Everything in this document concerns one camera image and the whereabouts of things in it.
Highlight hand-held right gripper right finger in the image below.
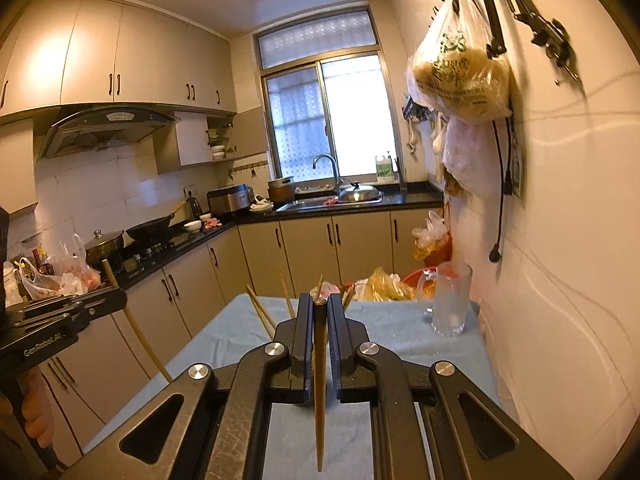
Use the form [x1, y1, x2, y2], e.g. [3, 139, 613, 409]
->
[326, 292, 576, 480]

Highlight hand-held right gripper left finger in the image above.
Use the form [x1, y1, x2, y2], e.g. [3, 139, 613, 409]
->
[57, 293, 316, 480]

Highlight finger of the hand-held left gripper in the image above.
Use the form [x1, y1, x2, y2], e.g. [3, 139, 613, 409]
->
[10, 287, 128, 322]
[10, 309, 98, 335]

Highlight person's left hand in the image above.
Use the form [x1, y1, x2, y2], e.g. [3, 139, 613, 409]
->
[0, 369, 57, 450]

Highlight clear bag of red food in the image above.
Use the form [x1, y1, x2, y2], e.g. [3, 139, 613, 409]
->
[50, 232, 102, 291]

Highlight clear bag of orange food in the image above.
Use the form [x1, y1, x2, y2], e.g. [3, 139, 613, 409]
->
[17, 257, 87, 302]

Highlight pink plastic bag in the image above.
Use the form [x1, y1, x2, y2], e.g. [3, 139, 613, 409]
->
[309, 281, 346, 302]

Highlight dark pot with lid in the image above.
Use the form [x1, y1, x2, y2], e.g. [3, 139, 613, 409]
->
[84, 229, 126, 269]

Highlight seasoning bottles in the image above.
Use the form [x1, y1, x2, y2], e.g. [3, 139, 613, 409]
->
[30, 247, 57, 277]

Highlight gas stove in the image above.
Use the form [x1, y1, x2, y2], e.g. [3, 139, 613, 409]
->
[112, 237, 191, 279]

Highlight yellow plastic bag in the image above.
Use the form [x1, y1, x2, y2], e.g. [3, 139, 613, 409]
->
[357, 266, 416, 302]

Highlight blue-grey table cloth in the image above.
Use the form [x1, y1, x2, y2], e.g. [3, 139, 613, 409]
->
[82, 294, 503, 480]

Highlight beige lower cabinets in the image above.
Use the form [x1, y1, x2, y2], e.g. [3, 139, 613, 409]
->
[35, 207, 446, 461]

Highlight beige cabinets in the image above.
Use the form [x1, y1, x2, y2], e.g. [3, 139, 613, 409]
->
[0, 0, 238, 217]
[35, 207, 446, 461]

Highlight black wok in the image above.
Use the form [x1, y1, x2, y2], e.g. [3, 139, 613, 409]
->
[125, 201, 187, 243]

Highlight frosted glass mug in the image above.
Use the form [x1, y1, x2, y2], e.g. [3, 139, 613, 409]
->
[416, 261, 473, 338]

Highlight steel sink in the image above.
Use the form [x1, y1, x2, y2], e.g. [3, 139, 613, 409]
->
[275, 195, 386, 212]

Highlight orange trash bin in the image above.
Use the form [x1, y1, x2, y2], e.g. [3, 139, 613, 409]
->
[414, 237, 453, 264]

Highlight steel pot lid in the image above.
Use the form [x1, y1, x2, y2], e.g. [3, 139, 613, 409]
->
[336, 181, 383, 204]

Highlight silver rice cooker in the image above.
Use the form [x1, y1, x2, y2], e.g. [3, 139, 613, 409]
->
[206, 184, 255, 216]

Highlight black kitchen countertop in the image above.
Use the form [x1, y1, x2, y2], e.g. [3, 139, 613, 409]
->
[0, 180, 446, 311]

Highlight chrome faucet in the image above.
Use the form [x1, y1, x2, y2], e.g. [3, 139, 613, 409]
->
[313, 154, 342, 189]

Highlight green label detergent bottle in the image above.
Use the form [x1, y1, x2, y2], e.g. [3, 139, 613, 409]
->
[375, 154, 396, 184]

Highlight range hood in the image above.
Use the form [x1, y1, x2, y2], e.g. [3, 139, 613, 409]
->
[37, 105, 182, 161]

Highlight hanging brown bag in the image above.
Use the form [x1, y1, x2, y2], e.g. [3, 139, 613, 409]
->
[440, 162, 471, 200]

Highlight stacked bowls on shelf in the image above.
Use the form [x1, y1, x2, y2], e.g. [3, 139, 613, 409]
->
[205, 127, 236, 162]

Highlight kitchen window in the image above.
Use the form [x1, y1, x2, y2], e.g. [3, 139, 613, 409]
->
[252, 7, 403, 186]

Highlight hanging white plastic bag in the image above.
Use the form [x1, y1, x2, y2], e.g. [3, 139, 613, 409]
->
[432, 112, 501, 198]

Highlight hanging kitchen tools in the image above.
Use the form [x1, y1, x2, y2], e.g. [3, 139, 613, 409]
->
[401, 94, 436, 156]

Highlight beige upper cabinets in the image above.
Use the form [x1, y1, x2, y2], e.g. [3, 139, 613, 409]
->
[0, 0, 238, 217]

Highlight hanging plastic bag of bread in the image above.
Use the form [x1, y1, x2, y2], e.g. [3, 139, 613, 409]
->
[405, 0, 513, 125]

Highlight black power cord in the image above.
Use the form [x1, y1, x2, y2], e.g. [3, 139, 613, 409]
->
[489, 117, 516, 265]

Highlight wall socket panel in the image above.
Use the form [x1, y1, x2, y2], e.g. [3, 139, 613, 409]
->
[510, 147, 526, 198]

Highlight metal wall hook rack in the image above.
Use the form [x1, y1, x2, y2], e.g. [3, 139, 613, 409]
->
[435, 0, 583, 86]

